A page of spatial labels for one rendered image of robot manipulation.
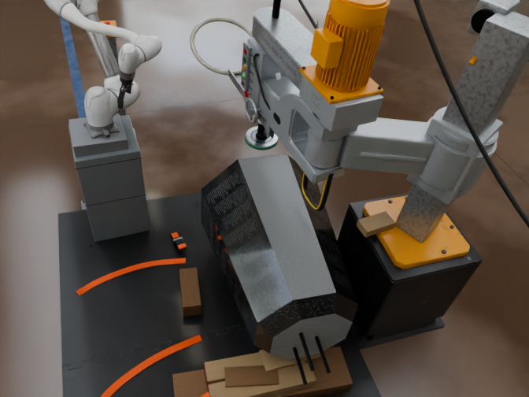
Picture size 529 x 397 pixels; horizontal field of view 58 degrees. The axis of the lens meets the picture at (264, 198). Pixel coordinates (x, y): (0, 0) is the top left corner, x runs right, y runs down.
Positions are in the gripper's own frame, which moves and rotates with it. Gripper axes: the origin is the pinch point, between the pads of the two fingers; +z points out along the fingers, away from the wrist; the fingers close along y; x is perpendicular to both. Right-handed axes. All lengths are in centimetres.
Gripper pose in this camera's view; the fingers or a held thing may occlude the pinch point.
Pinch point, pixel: (124, 98)
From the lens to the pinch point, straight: 305.4
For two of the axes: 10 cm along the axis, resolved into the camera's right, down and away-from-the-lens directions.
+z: -3.0, 5.0, 8.1
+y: -1.9, 8.0, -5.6
